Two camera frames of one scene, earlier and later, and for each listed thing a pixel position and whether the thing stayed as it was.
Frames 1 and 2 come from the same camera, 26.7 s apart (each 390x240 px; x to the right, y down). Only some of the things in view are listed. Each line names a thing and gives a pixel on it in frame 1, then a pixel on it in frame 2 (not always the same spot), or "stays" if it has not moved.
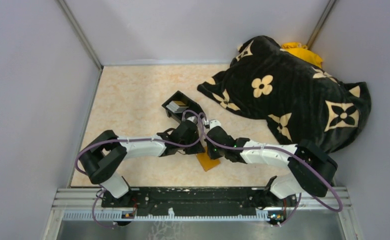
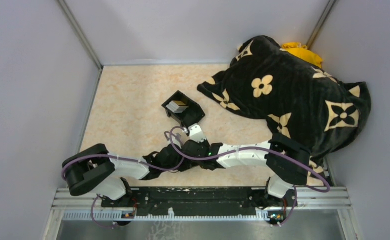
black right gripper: [212, 155] to [206, 142]
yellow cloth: [302, 52] stays
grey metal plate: [177, 106] stays
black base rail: [182, 200] stays
